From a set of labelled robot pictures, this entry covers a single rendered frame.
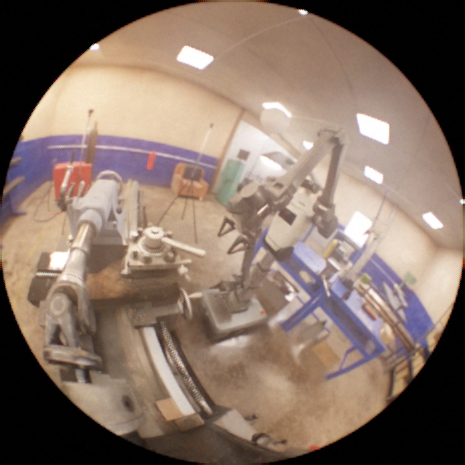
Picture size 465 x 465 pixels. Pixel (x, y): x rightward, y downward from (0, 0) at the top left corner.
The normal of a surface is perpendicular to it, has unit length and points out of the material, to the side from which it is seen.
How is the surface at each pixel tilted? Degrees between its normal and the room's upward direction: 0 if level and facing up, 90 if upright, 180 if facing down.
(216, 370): 0
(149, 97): 90
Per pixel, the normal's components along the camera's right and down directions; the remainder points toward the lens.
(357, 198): -0.77, -0.01
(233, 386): 0.37, -0.82
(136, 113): 0.52, 0.58
